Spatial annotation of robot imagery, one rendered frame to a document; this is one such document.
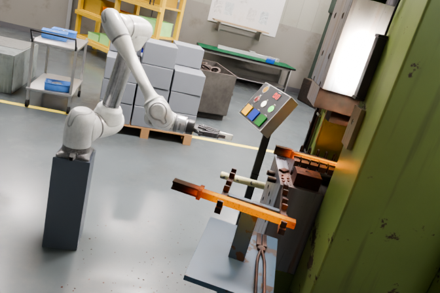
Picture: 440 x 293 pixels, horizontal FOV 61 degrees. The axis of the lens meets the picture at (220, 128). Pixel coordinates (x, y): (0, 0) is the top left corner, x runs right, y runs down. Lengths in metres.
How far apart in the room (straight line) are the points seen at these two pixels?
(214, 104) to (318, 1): 5.28
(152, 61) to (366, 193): 3.02
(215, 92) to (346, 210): 4.10
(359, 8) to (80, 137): 1.54
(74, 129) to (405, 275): 1.73
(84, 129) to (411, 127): 1.61
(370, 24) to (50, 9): 8.45
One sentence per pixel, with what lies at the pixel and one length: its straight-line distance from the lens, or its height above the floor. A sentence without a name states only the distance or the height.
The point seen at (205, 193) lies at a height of 1.01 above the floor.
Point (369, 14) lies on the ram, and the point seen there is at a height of 1.71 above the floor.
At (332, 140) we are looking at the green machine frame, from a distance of 2.11.
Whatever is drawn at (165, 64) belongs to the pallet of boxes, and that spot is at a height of 0.88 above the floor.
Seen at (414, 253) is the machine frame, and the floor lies 0.89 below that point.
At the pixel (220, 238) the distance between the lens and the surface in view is 1.53.
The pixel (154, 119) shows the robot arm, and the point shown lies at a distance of 1.66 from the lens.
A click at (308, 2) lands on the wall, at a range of 9.89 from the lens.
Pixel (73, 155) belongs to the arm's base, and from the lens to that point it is 2.21.
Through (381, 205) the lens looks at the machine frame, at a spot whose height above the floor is 1.05.
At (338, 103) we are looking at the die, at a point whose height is 1.32.
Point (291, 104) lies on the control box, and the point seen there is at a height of 1.16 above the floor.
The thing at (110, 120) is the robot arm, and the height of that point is 0.81.
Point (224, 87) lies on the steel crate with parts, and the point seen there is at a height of 0.54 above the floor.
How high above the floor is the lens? 1.58
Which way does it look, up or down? 17 degrees down
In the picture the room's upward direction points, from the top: 15 degrees clockwise
